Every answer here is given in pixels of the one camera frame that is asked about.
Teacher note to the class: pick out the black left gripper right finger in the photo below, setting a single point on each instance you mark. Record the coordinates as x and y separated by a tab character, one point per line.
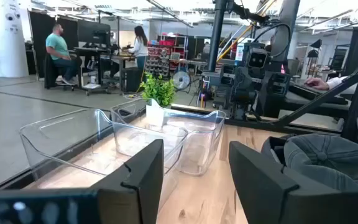
266	193

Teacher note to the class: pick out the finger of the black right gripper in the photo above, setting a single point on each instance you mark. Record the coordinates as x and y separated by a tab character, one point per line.
244	93
267	102

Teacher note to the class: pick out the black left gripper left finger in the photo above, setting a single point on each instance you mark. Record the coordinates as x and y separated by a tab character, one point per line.
135	193

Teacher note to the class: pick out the grey baseball cap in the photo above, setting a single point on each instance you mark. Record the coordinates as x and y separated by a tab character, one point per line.
322	158

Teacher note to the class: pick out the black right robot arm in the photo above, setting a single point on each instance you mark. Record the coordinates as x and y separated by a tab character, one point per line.
286	28

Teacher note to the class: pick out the person's forearm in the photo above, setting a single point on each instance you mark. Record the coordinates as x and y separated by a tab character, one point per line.
337	81

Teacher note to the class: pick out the person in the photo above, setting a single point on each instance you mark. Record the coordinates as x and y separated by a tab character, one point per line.
140	49
206	48
59	49

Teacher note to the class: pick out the dark grey side desk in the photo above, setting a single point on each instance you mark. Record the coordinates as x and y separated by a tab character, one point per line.
309	96

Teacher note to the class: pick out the black round pole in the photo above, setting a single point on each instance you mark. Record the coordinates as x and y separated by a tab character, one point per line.
217	34

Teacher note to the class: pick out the round floor fan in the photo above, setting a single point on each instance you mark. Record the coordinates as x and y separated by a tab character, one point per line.
181	80

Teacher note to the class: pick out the person's hand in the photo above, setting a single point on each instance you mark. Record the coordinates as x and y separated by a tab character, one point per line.
317	84

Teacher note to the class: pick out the clear plastic bin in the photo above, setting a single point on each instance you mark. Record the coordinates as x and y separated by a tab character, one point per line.
204	140
73	137

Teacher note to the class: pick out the red parts storage shelf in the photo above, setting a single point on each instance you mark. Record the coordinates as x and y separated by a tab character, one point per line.
166	53

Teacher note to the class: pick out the small green potted plant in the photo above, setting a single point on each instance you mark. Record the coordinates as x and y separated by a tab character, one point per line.
158	90

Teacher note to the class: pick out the black computer tower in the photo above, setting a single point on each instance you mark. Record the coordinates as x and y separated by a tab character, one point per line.
132	79

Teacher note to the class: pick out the black office desk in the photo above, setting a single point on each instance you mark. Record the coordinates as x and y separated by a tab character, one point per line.
92	51

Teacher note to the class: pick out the black computer monitor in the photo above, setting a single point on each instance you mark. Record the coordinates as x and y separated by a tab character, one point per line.
93	34

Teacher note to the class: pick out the black office chair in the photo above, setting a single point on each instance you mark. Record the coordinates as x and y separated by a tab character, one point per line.
51	71

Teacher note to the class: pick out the white round pillar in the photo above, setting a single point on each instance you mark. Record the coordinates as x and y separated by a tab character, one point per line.
9	46

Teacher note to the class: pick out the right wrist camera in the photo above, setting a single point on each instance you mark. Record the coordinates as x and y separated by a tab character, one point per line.
257	59

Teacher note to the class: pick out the black partition wall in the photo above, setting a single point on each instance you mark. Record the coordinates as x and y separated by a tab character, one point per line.
39	31

